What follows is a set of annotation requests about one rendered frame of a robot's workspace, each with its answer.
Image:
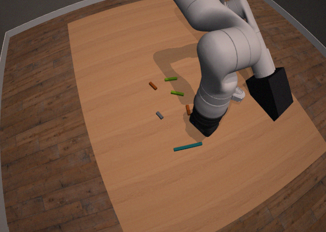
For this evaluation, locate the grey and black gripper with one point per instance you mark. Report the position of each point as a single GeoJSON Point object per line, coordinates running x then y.
{"type": "Point", "coordinates": [206, 117]}

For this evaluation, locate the grey rod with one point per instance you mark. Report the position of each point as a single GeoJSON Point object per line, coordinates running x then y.
{"type": "Point", "coordinates": [159, 115]}

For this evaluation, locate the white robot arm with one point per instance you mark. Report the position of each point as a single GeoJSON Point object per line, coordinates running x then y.
{"type": "Point", "coordinates": [230, 45]}

